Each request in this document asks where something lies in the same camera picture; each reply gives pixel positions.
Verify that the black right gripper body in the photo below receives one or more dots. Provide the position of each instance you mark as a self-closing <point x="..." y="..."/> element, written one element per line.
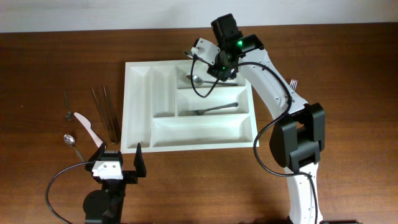
<point x="216" y="72"/>

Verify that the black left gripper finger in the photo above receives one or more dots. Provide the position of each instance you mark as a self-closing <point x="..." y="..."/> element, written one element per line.
<point x="98" y="154"/>
<point x="139" y="162"/>

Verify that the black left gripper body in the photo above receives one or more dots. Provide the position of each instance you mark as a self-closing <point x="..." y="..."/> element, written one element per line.
<point x="129" y="178"/>

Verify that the large steel spoon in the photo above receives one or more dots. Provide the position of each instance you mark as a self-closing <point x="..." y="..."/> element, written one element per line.
<point x="188" y="53"/>
<point x="197" y="81"/>

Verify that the steel fork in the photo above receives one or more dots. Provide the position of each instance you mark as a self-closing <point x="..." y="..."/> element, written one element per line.
<point x="203" y="111"/>
<point x="293" y="84"/>

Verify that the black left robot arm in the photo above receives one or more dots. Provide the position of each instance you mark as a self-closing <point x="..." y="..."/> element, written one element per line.
<point x="106" y="204"/>

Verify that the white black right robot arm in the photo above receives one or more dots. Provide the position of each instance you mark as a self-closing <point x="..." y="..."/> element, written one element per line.
<point x="298" y="128"/>

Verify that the steel tongs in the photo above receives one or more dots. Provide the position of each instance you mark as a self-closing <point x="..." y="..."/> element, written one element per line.
<point x="104" y="109"/>

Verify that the small steel spoon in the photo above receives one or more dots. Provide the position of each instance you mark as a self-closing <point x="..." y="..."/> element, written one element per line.
<point x="70" y="141"/>

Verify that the pink plastic knife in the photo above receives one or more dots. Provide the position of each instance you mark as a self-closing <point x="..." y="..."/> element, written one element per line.
<point x="87" y="125"/>

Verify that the small dark teaspoon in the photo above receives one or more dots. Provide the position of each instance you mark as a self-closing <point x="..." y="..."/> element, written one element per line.
<point x="69" y="114"/>

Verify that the white plastic cutlery tray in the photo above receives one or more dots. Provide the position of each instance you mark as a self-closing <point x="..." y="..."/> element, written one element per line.
<point x="157" y="93"/>

